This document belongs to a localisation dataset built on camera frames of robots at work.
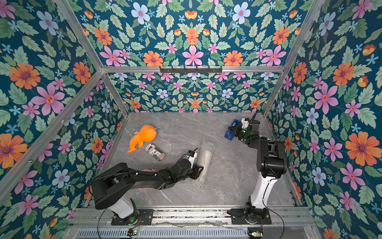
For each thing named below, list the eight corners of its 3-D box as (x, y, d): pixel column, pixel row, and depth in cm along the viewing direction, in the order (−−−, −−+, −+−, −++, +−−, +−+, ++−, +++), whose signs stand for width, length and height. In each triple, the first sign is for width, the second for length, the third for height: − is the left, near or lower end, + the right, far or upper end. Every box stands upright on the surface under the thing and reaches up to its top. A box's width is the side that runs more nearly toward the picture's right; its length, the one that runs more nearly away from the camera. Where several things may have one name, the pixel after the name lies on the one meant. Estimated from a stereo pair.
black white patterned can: (145, 150, 100) (143, 147, 98) (151, 144, 103) (150, 142, 101) (160, 162, 94) (158, 160, 92) (166, 156, 97) (165, 154, 95)
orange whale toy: (131, 152, 99) (125, 145, 93) (127, 141, 105) (122, 134, 98) (159, 139, 106) (156, 132, 99) (154, 129, 112) (151, 122, 105)
